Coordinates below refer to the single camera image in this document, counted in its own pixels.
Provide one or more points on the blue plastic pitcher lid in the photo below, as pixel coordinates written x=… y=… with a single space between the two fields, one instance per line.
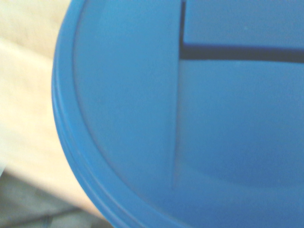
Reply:
x=213 y=130

